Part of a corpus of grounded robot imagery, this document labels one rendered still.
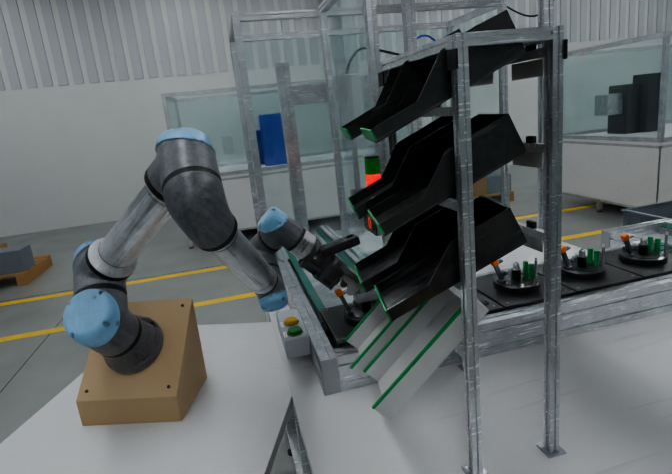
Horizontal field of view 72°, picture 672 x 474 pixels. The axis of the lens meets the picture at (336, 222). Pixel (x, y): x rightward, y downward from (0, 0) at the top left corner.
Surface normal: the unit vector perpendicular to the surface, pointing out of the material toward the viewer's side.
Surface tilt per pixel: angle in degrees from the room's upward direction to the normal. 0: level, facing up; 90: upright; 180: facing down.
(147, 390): 43
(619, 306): 90
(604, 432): 0
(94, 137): 90
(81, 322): 50
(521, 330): 90
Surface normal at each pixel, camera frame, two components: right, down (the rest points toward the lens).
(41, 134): 0.22, 0.21
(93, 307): -0.07, -0.43
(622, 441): -0.11, -0.97
